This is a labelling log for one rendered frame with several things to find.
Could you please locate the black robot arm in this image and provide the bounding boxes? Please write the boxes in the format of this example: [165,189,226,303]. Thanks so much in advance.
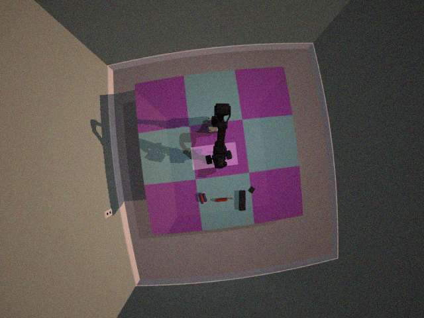
[211,103,231,168]

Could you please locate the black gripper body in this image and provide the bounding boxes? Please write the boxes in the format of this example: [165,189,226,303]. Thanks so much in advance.
[205,150,232,164]

